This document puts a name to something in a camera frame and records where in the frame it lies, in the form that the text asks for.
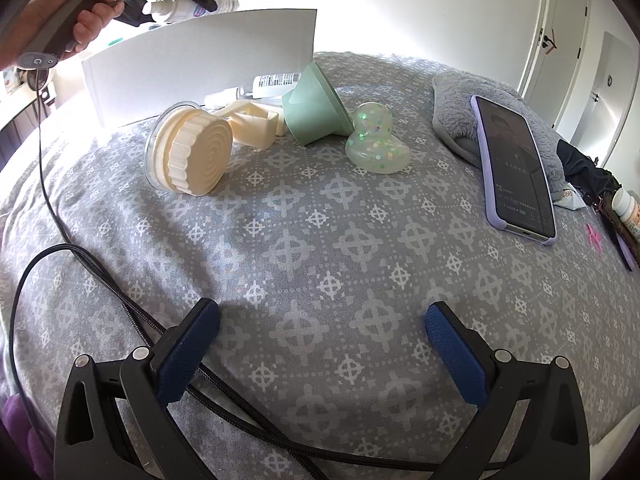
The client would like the white paper wrapper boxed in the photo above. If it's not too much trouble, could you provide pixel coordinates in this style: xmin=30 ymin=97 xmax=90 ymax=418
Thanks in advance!
xmin=556 ymin=187 xmax=586 ymax=211

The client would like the white cardboard box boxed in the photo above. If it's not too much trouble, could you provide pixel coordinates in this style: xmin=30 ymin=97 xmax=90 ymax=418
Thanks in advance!
xmin=81 ymin=7 xmax=318 ymax=129

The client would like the white door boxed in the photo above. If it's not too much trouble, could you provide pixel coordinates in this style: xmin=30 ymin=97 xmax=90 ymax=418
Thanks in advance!
xmin=517 ymin=0 xmax=591 ymax=129

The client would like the thin black cable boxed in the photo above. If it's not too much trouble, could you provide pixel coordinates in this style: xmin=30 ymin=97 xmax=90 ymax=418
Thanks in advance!
xmin=33 ymin=67 xmax=76 ymax=248

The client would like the grey patterned bedcover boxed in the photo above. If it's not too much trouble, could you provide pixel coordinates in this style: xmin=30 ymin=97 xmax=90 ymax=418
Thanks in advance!
xmin=0 ymin=51 xmax=640 ymax=480

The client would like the green funnel-shaped cup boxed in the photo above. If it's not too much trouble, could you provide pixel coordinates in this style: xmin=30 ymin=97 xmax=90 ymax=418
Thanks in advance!
xmin=281 ymin=61 xmax=354 ymax=147

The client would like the dark patterned pouch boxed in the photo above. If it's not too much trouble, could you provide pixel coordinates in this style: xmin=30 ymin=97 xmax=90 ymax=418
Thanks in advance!
xmin=599 ymin=199 xmax=640 ymax=245

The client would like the phone in lilac case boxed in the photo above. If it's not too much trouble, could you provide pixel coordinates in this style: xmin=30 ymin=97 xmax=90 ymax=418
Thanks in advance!
xmin=471 ymin=94 xmax=557 ymax=246

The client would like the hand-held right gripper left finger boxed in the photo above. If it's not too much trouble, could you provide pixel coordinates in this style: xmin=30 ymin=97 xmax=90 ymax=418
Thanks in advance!
xmin=54 ymin=297 xmax=222 ymax=480

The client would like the white pill bottle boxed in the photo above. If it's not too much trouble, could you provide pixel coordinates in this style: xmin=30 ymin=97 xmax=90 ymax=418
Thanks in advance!
xmin=611 ymin=188 xmax=640 ymax=234

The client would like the purple cloth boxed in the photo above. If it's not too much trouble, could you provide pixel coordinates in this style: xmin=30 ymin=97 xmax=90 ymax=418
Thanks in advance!
xmin=0 ymin=394 xmax=40 ymax=480

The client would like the white tube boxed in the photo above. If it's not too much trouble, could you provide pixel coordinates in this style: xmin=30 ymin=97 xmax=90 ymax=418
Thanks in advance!
xmin=251 ymin=72 xmax=304 ymax=100

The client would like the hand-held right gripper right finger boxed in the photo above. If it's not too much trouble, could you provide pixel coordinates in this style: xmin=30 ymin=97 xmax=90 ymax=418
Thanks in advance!
xmin=425 ymin=301 xmax=591 ymax=480

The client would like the clear glitter duck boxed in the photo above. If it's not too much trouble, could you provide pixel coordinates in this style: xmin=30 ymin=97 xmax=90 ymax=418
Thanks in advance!
xmin=345 ymin=101 xmax=412 ymax=176

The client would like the cream plastic holder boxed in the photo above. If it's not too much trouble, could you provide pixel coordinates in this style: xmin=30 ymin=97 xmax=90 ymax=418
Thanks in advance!
xmin=222 ymin=100 xmax=287 ymax=151

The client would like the grey plush cushion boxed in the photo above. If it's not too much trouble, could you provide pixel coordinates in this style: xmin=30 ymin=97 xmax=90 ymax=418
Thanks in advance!
xmin=431 ymin=71 xmax=566 ymax=196

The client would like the black braided cable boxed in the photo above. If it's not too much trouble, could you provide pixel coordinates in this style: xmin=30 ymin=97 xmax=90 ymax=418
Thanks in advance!
xmin=7 ymin=242 xmax=506 ymax=480

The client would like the white labelled bottle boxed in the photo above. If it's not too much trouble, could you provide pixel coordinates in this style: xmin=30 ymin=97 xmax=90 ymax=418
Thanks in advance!
xmin=142 ymin=0 xmax=240 ymax=25

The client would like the purple flat case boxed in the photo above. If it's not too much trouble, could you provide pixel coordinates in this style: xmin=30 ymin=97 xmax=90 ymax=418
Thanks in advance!
xmin=615 ymin=232 xmax=640 ymax=272

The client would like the cream round body brush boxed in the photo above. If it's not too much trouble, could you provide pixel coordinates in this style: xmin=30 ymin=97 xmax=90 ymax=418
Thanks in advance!
xmin=144 ymin=101 xmax=234 ymax=197

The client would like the black clothing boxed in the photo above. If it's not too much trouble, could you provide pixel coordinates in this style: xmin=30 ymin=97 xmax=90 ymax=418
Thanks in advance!
xmin=556 ymin=139 xmax=619 ymax=202

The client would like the person's left hand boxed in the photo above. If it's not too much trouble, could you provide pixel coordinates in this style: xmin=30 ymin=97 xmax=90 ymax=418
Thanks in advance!
xmin=27 ymin=0 xmax=126 ymax=56

